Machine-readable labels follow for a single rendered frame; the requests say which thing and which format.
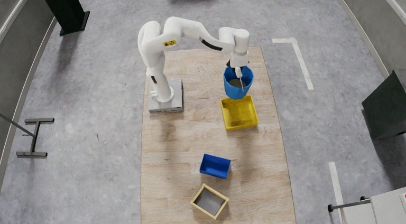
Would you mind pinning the light wooden crate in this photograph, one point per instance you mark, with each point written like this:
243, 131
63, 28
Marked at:
210, 201

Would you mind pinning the blue pail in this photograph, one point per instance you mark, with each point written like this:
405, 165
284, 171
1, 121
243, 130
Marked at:
237, 84

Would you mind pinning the blue open-top box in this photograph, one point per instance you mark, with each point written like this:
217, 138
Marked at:
215, 166

